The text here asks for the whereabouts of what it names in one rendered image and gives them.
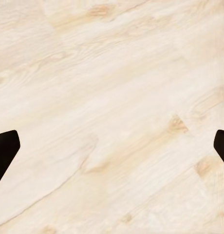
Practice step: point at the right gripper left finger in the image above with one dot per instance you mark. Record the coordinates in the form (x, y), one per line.
(9, 146)

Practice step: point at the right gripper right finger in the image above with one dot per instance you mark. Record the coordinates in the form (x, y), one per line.
(219, 143)

